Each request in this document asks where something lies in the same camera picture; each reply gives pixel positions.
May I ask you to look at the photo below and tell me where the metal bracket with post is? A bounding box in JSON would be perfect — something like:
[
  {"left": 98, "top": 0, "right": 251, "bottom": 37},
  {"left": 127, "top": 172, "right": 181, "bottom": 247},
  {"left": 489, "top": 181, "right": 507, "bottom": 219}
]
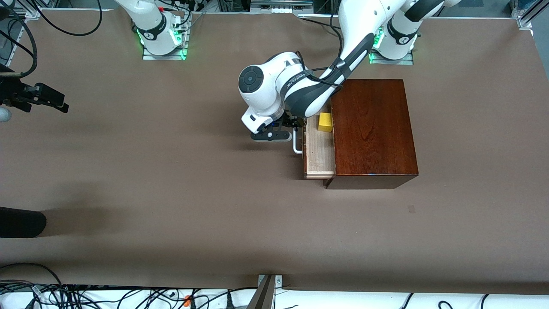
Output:
[{"left": 247, "top": 275, "right": 284, "bottom": 309}]

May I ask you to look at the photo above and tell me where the black cable on table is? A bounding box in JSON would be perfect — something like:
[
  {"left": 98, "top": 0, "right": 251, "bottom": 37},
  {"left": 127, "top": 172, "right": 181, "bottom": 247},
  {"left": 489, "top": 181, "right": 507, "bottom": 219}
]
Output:
[{"left": 298, "top": 12, "right": 344, "bottom": 33}]

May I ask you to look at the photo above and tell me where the aluminium frame profile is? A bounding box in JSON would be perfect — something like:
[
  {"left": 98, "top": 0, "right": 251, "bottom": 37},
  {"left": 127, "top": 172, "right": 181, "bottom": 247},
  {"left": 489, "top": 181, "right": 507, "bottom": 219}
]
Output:
[{"left": 517, "top": 0, "right": 549, "bottom": 30}]

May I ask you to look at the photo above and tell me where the black looped cable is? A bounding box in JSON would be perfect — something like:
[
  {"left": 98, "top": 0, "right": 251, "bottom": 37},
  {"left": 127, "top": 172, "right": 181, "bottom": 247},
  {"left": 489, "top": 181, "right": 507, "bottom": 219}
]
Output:
[{"left": 0, "top": 262, "right": 65, "bottom": 299}]

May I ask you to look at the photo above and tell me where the grey power strip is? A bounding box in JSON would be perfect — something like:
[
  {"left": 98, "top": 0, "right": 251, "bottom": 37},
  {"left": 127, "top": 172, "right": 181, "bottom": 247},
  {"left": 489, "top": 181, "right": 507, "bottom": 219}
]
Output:
[{"left": 251, "top": 0, "right": 314, "bottom": 13}]

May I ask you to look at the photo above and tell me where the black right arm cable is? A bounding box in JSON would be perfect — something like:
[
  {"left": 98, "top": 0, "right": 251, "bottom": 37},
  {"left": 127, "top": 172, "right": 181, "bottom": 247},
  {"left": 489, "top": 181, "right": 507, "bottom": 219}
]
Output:
[
  {"left": 0, "top": 5, "right": 38, "bottom": 78},
  {"left": 36, "top": 0, "right": 103, "bottom": 36}
]

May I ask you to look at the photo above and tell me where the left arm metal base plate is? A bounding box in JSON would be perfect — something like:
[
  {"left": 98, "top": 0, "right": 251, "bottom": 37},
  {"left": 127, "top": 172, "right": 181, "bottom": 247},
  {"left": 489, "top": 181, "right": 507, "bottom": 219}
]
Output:
[{"left": 369, "top": 51, "right": 414, "bottom": 66}]

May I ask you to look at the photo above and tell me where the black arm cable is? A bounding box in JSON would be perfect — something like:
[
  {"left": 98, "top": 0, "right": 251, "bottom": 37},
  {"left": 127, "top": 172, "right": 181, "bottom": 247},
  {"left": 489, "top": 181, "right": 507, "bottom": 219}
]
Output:
[
  {"left": 36, "top": 0, "right": 103, "bottom": 36},
  {"left": 0, "top": 5, "right": 38, "bottom": 78},
  {"left": 296, "top": 13, "right": 346, "bottom": 88}
]

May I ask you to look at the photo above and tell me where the black ribbed cylinder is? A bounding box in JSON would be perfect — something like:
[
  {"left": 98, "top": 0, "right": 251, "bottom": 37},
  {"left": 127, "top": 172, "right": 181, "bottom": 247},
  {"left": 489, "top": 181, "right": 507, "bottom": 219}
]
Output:
[{"left": 0, "top": 207, "right": 47, "bottom": 238}]

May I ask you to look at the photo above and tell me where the dark brown wooden cabinet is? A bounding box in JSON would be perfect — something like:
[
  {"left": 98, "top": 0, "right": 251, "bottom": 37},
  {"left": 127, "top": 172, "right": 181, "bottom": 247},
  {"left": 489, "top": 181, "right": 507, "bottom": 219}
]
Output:
[{"left": 324, "top": 79, "right": 419, "bottom": 190}]

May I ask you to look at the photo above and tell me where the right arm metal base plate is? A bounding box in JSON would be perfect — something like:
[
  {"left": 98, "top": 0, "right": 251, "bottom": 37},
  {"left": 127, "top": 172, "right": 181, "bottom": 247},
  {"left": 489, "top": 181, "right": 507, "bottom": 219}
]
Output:
[{"left": 143, "top": 43, "right": 188, "bottom": 61}]

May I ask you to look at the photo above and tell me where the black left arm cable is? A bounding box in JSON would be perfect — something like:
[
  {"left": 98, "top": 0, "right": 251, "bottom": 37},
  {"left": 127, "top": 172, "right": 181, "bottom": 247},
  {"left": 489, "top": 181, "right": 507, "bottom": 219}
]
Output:
[{"left": 296, "top": 13, "right": 346, "bottom": 88}]

